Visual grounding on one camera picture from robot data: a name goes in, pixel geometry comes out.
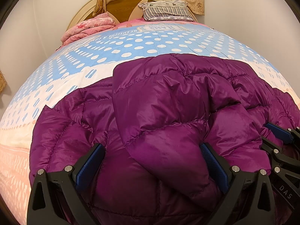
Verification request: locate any polka dot bed sheet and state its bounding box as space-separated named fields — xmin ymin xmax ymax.
xmin=1 ymin=20 xmax=299 ymax=224

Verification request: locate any grey striped pillow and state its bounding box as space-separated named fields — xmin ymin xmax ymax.
xmin=138 ymin=0 xmax=195 ymax=22

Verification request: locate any purple down jacket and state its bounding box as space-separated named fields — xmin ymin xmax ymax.
xmin=29 ymin=54 xmax=299 ymax=224

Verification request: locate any pink folded blanket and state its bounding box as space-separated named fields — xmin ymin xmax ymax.
xmin=61 ymin=13 xmax=116 ymax=47

